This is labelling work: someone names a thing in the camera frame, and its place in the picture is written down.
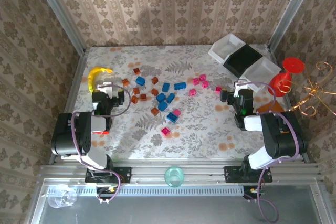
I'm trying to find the white plastic bin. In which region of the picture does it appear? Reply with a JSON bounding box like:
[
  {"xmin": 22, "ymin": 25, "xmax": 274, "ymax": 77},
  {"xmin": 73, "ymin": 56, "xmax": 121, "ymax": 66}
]
[
  {"xmin": 208, "ymin": 33, "xmax": 247, "ymax": 65},
  {"xmin": 243, "ymin": 57, "xmax": 282, "ymax": 92}
]

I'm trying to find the black plastic bin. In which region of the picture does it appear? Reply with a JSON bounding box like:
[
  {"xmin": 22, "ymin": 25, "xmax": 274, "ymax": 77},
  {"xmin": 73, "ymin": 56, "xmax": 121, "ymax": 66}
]
[{"xmin": 222, "ymin": 44, "xmax": 264, "ymax": 79}]

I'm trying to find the brown wooden board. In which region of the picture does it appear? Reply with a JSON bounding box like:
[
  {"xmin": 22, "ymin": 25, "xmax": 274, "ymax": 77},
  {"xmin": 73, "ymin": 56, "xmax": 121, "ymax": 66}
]
[{"xmin": 256, "ymin": 102, "xmax": 286, "ymax": 114}]

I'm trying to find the yellow toy banana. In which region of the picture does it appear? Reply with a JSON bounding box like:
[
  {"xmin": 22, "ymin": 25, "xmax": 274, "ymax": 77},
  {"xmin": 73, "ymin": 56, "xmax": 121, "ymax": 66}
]
[{"xmin": 88, "ymin": 66, "xmax": 114, "ymax": 94}]

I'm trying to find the floral patterned tablecloth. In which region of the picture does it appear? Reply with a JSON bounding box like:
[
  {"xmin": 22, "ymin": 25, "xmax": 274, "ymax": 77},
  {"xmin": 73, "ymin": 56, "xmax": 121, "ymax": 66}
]
[{"xmin": 60, "ymin": 45, "xmax": 302, "ymax": 161}]

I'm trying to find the red plastic goblet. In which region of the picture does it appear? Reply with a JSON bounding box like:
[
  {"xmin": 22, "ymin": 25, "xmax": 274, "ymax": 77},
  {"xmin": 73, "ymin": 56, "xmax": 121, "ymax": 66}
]
[{"xmin": 267, "ymin": 57, "xmax": 306, "ymax": 98}]

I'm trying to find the teal glass cup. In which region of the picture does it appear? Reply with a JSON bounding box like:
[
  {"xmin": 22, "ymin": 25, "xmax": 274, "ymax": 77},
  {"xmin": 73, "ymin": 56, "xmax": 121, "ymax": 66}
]
[{"xmin": 164, "ymin": 166, "xmax": 185, "ymax": 188}]

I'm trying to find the clear plastic cup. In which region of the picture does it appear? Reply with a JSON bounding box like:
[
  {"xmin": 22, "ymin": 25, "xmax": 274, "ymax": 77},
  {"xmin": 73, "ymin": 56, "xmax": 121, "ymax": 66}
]
[{"xmin": 47, "ymin": 184, "xmax": 78, "ymax": 209}]

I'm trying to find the grey metal platform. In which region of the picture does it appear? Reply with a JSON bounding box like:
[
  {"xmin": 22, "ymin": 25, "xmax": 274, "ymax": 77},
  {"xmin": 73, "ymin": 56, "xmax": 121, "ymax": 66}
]
[{"xmin": 27, "ymin": 178, "xmax": 334, "ymax": 224}]

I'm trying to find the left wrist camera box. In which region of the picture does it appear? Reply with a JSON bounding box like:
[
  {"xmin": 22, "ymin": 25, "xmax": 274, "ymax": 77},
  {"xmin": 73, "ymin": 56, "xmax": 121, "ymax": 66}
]
[{"xmin": 96, "ymin": 82, "xmax": 114, "ymax": 98}]

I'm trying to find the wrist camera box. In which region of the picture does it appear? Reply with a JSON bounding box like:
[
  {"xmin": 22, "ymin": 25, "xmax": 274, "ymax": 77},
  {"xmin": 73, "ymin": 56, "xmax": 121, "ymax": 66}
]
[
  {"xmin": 96, "ymin": 82, "xmax": 114, "ymax": 98},
  {"xmin": 234, "ymin": 81, "xmax": 249, "ymax": 96}
]

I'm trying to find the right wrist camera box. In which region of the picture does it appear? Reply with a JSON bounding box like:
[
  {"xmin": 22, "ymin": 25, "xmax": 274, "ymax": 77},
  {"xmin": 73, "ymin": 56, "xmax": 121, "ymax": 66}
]
[{"xmin": 234, "ymin": 81, "xmax": 249, "ymax": 96}]

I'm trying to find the purple cable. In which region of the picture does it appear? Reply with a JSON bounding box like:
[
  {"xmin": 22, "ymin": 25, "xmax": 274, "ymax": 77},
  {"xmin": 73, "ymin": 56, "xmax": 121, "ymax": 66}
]
[
  {"xmin": 71, "ymin": 83, "xmax": 131, "ymax": 205},
  {"xmin": 244, "ymin": 81, "xmax": 302, "ymax": 224}
]

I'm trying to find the gold wire stand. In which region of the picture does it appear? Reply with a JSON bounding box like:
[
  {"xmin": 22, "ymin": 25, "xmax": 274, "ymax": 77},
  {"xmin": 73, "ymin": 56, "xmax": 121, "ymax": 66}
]
[{"xmin": 277, "ymin": 61, "xmax": 336, "ymax": 117}]

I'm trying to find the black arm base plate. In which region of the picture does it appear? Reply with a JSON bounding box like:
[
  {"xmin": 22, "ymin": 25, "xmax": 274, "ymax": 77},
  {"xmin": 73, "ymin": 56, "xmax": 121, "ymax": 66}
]
[
  {"xmin": 85, "ymin": 166, "xmax": 132, "ymax": 184},
  {"xmin": 223, "ymin": 165, "xmax": 273, "ymax": 184}
]

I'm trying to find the wide aluminium frame rail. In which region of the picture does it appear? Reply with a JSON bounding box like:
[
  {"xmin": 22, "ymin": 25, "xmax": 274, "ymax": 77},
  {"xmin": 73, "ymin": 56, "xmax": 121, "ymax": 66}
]
[{"xmin": 39, "ymin": 164, "xmax": 326, "ymax": 184}]

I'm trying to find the white slotted cable duct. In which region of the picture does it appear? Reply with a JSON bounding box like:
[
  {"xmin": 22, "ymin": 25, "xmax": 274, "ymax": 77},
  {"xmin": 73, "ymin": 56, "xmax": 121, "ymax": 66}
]
[{"xmin": 76, "ymin": 185, "xmax": 245, "ymax": 197}]

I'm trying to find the aluminium frame post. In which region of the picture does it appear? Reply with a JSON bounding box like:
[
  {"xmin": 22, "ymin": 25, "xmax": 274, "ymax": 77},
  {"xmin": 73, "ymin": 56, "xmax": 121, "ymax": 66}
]
[
  {"xmin": 29, "ymin": 0, "xmax": 87, "ymax": 55},
  {"xmin": 267, "ymin": 0, "xmax": 320, "ymax": 51}
]

